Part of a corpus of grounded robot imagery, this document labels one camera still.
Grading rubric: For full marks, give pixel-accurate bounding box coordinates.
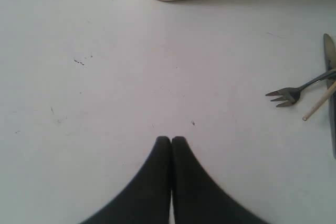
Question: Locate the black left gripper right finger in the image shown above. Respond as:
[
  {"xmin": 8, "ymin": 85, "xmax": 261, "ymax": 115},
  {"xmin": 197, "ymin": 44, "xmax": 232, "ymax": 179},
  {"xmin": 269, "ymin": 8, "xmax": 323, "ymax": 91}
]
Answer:
[{"xmin": 172, "ymin": 136, "xmax": 266, "ymax": 223}]

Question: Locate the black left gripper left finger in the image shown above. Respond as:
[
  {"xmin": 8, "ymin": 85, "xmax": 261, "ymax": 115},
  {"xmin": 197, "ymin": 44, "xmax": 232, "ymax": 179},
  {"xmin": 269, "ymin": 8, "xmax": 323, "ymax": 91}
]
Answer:
[{"xmin": 83, "ymin": 136, "xmax": 171, "ymax": 223}]

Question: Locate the steel fork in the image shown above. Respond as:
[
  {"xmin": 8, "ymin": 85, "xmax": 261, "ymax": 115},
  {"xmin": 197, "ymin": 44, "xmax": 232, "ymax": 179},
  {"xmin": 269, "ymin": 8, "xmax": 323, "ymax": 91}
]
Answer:
[{"xmin": 265, "ymin": 68, "xmax": 335, "ymax": 108}]

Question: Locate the upper wooden chopstick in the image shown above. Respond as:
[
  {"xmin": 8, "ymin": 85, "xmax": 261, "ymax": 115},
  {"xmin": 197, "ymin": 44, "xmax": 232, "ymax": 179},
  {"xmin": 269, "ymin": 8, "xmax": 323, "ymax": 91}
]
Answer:
[{"xmin": 302, "ymin": 82, "xmax": 336, "ymax": 121}]

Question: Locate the steel table knife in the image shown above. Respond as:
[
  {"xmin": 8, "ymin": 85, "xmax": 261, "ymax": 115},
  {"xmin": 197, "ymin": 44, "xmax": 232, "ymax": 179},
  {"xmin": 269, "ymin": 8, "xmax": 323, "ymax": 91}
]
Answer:
[{"xmin": 323, "ymin": 33, "xmax": 336, "ymax": 159}]

